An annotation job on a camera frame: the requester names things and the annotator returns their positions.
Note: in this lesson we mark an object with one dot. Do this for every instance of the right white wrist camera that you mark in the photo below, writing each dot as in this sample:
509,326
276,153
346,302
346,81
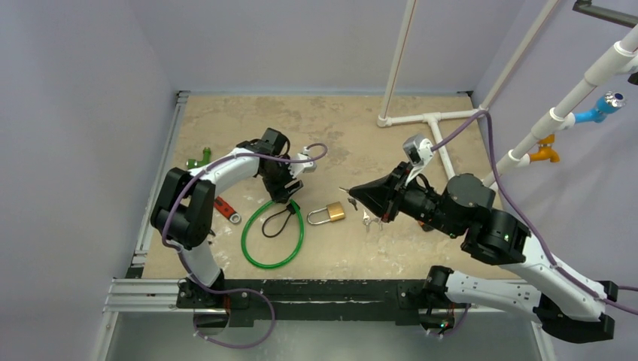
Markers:
419,151

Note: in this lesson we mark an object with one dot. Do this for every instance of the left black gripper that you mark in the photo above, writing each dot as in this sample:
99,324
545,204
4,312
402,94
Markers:
278,192

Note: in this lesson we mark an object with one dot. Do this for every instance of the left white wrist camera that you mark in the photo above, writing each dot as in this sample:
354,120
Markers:
301,163

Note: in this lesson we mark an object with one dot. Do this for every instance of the orange tap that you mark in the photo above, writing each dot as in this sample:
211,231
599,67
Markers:
545,151

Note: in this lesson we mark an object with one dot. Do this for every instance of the white pvc pipe frame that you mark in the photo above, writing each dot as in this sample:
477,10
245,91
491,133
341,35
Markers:
620,58

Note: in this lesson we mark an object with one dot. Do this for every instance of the orange black brush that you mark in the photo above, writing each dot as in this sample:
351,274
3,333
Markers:
425,227

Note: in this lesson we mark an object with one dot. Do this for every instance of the red handled adjustable wrench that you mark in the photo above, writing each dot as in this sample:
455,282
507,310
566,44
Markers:
227,211

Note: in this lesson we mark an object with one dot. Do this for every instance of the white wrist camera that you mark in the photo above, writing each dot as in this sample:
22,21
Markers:
419,151
301,163

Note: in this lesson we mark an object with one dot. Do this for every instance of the blue tap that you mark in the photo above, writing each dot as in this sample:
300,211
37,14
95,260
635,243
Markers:
607,104

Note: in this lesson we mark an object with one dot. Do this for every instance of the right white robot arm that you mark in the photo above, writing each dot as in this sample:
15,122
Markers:
566,305

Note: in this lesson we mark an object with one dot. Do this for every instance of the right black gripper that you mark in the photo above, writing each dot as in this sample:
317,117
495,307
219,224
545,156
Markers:
392,192

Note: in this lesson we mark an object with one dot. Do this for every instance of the brass padlock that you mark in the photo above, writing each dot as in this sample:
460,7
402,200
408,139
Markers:
330,213

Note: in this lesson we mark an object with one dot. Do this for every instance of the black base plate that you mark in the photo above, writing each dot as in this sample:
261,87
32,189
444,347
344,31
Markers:
403,302

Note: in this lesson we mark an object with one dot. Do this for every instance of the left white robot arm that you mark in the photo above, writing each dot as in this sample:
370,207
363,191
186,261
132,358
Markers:
184,208

